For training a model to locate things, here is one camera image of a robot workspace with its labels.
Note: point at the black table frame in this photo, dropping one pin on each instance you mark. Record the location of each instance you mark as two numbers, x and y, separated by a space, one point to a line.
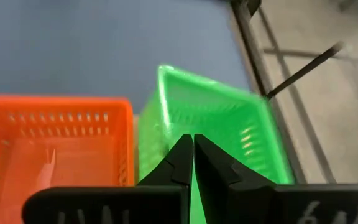
251 46

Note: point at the green slotted plastic basket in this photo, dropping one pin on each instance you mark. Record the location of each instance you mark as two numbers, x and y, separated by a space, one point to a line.
216 118

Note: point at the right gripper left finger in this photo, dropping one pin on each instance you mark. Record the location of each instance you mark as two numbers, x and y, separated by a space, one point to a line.
120 205

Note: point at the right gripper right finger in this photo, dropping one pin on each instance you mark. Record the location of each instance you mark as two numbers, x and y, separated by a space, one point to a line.
259 205

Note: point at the orange slotted plastic basket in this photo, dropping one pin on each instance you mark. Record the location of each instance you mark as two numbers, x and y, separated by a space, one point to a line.
73 155

